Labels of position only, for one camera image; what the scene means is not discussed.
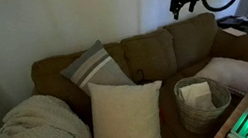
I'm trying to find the wooden table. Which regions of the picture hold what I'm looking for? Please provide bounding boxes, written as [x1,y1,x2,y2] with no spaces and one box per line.
[199,81,248,138]

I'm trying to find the dark side table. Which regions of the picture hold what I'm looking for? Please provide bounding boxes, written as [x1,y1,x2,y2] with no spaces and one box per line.
[216,12,248,42]

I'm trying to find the white tasselled pillow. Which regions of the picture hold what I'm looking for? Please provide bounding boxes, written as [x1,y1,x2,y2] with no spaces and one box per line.
[190,50,248,103]

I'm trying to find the white folded cloth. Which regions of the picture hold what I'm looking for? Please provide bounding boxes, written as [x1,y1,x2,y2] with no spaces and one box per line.
[178,80,218,115]

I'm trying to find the grey striped pillow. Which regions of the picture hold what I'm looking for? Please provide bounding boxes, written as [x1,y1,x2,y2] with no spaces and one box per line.
[54,34,136,101]

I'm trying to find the grey woven basket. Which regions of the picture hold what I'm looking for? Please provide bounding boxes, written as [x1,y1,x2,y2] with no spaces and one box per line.
[172,70,237,137]

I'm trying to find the plain cream square pillow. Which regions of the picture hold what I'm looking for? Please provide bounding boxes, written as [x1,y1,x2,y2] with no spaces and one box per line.
[80,70,172,138]

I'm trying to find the white paper sheet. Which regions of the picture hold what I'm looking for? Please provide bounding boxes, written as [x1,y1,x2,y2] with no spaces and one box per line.
[222,23,248,40]

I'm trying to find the brown sofa back cushion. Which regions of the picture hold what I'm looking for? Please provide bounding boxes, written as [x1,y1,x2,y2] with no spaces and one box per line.
[119,27,181,88]
[161,10,224,72]

